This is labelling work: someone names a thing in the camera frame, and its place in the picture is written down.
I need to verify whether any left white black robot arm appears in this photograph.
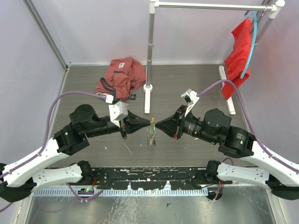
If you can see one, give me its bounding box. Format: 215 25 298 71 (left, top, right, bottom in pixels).
0 102 150 203

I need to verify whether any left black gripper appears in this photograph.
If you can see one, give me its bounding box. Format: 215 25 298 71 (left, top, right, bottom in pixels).
85 108 151 140

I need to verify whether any grey slotted cable duct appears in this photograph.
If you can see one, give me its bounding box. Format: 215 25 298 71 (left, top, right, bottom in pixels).
33 187 208 197

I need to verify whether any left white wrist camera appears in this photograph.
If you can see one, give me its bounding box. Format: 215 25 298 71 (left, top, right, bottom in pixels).
105 95 128 127

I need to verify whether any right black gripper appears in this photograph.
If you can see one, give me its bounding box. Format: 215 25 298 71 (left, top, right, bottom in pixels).
155 104 218 144

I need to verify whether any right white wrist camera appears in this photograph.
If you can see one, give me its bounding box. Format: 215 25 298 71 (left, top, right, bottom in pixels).
181 89 199 117

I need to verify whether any bright red shirt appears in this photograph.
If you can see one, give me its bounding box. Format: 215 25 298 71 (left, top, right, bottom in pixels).
224 19 252 88

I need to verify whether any rust red t-shirt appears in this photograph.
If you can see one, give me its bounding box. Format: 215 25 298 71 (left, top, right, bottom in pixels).
96 57 146 101

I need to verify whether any white metal clothes rack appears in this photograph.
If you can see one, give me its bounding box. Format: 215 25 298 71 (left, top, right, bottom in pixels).
143 0 285 114

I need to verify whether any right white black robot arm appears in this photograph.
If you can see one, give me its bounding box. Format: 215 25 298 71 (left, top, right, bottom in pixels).
156 105 299 200

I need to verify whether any aluminium frame post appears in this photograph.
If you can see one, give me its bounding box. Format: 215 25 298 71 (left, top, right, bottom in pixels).
23 0 70 70

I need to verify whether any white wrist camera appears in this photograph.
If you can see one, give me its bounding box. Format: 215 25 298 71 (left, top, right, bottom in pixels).
105 95 128 127
181 89 199 117

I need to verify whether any black mounting base plate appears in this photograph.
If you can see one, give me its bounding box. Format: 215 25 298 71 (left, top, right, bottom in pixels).
67 167 234 191

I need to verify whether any light blue clothes hanger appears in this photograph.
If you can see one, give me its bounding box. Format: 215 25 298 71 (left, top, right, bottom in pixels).
240 10 259 79

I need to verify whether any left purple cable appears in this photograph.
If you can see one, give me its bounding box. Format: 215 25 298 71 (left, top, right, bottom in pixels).
0 91 110 212

